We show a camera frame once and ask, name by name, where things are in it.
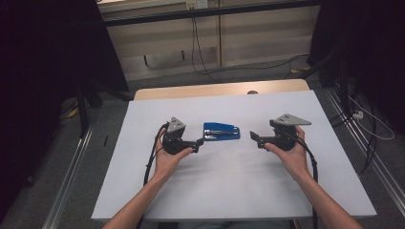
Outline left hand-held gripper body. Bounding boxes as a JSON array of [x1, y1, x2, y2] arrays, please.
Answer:
[[161, 116, 192, 156]]

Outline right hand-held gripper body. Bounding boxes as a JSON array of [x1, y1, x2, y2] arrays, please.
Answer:
[[269, 113, 312, 152]]

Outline blue stapler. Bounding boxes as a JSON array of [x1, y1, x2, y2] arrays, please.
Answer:
[[202, 121, 242, 142]]

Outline person's left hand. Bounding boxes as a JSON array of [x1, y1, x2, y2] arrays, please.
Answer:
[[154, 128, 194, 182]]

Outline person's right hand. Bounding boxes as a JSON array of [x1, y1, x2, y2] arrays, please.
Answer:
[[264, 124, 311, 183]]

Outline light wooden table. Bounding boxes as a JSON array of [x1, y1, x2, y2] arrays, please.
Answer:
[[133, 78, 310, 101]]

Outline black stand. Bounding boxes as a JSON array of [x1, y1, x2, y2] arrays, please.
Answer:
[[299, 47, 352, 119], [75, 80, 133, 139]]

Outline beige wooden cabinet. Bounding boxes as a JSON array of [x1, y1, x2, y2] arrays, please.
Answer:
[[98, 0, 321, 82]]

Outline black curtain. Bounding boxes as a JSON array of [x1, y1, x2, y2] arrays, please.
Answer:
[[0, 0, 130, 218], [307, 0, 405, 135]]

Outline black metal bar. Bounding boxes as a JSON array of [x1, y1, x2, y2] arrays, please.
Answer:
[[101, 0, 321, 28]]

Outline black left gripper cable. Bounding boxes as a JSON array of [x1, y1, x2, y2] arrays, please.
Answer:
[[142, 122, 170, 187]]

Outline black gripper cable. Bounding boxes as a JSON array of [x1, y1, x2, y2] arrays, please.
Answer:
[[295, 133, 320, 229], [142, 122, 170, 187]]

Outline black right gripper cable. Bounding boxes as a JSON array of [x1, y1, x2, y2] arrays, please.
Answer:
[[295, 133, 320, 229]]

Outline black floor cable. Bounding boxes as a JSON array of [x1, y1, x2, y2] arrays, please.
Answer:
[[203, 52, 311, 78]]

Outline metal floor rail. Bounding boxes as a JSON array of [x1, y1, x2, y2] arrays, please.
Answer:
[[41, 123, 96, 229], [324, 89, 405, 218]]

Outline black cable bundle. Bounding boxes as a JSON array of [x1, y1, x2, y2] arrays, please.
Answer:
[[329, 106, 379, 176]]

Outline white cable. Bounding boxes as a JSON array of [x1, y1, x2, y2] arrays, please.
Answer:
[[348, 94, 395, 141]]

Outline black hanging cable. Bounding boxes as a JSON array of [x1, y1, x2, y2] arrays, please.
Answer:
[[190, 17, 218, 80]]

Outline white wall socket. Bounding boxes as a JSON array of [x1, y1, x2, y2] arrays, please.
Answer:
[[185, 0, 209, 10]]

